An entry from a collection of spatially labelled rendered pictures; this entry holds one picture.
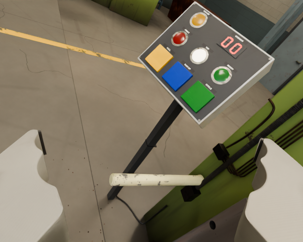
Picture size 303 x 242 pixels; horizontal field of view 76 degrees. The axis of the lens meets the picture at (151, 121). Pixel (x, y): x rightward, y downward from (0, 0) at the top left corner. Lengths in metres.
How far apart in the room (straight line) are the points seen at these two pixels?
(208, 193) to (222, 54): 0.61
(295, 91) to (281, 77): 6.32
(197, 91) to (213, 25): 0.23
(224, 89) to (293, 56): 6.56
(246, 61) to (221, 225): 0.49
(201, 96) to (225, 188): 0.44
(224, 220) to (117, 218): 0.87
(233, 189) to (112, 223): 0.80
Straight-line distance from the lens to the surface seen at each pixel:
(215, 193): 0.94
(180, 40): 0.72
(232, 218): 0.65
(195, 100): 0.61
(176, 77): 0.65
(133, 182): 0.77
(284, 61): 7.20
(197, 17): 0.75
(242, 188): 0.86
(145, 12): 5.09
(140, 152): 1.01
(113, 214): 1.40
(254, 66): 0.65
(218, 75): 0.64
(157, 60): 0.70
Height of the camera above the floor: 1.24
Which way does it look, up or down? 36 degrees down
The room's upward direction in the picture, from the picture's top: 34 degrees clockwise
